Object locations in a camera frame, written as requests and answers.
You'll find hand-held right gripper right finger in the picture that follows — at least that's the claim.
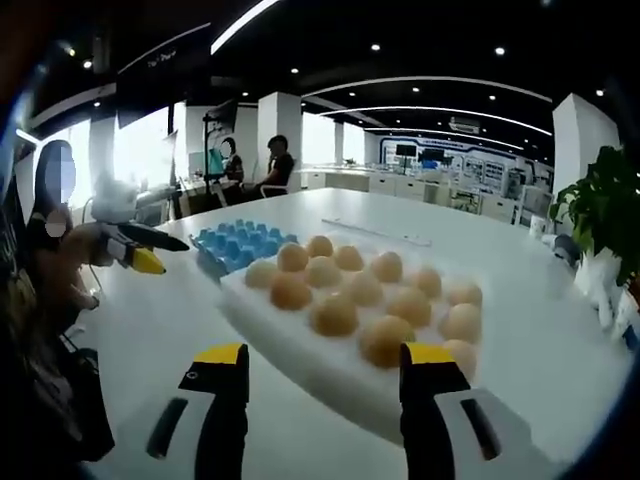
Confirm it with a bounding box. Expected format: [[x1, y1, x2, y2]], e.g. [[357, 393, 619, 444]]
[[399, 341, 551, 480]]

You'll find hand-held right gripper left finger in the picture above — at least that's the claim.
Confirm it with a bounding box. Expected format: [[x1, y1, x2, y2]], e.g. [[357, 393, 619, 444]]
[[112, 342, 250, 480]]

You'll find blue egg tray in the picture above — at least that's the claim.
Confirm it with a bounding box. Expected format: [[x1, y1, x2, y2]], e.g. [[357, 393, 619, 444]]
[[188, 218, 300, 285]]

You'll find group of brown eggs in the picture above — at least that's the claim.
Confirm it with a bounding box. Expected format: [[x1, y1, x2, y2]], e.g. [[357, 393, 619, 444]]
[[243, 234, 484, 382]]

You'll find white foam egg tray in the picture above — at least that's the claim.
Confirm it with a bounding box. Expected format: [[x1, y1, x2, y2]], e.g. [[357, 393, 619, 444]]
[[218, 234, 484, 447]]

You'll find person's left hand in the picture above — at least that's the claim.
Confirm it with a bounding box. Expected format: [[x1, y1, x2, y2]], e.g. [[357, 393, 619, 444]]
[[64, 223, 110, 267]]

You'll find white table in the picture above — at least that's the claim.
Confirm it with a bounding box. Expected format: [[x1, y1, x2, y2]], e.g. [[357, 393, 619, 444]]
[[82, 187, 632, 480]]

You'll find black stand with screen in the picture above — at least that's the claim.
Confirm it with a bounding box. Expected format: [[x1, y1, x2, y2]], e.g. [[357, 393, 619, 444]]
[[201, 98, 240, 207]]

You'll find white chair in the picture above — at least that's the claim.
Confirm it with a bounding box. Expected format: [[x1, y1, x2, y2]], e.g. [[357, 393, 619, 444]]
[[258, 158, 298, 200]]

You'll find black bag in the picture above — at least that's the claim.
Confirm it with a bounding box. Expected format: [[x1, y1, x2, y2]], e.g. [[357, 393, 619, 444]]
[[47, 344, 117, 464]]

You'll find white flat strip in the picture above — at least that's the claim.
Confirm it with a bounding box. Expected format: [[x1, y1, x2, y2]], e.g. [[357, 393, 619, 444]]
[[321, 216, 433, 248]]

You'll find white plant pot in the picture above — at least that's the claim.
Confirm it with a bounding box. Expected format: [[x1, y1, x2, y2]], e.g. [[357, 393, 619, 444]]
[[573, 248, 640, 349]]

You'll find white cabinet row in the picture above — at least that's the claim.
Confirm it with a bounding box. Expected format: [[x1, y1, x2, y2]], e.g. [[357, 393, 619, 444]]
[[298, 167, 454, 202]]

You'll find green potted plant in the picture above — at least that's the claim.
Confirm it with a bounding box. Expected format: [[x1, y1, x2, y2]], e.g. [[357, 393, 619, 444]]
[[548, 144, 640, 287]]

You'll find thin white cable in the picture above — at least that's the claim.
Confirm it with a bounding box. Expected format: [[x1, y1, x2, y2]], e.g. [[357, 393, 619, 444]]
[[85, 259, 105, 307]]

